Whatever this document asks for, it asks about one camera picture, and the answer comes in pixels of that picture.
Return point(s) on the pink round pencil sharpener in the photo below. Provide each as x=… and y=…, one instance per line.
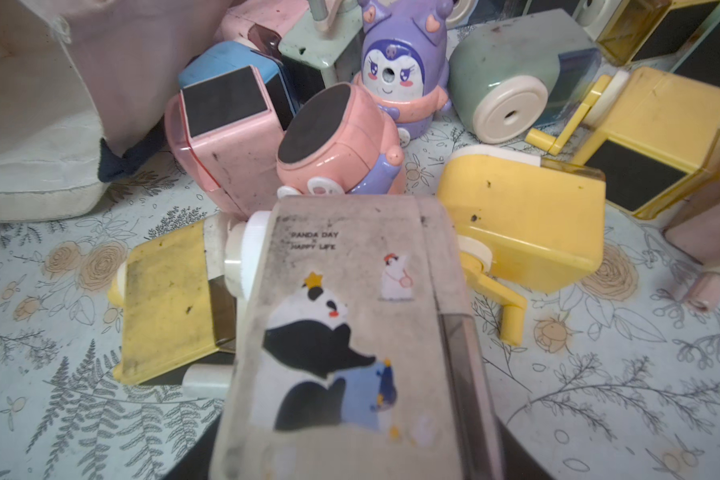
x=695, y=230

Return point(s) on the purple pencil sharpener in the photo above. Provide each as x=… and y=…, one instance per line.
x=404, y=65

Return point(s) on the blue pink pencil sharpener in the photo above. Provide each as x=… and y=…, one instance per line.
x=228, y=56

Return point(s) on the cream canvas tote bag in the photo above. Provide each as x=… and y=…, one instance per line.
x=83, y=86

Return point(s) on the grey green round sharpener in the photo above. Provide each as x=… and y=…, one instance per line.
x=531, y=71

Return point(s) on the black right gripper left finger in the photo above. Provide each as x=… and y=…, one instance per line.
x=195, y=464

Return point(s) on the yellow pencil sharpener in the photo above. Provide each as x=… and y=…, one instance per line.
x=183, y=306
x=635, y=30
x=522, y=219
x=655, y=136

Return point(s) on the white printed pencil sharpener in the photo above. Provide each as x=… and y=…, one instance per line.
x=357, y=354

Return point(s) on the pink round robot sharpener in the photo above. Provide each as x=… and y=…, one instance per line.
x=341, y=142

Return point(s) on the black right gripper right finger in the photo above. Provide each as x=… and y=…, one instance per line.
x=519, y=464

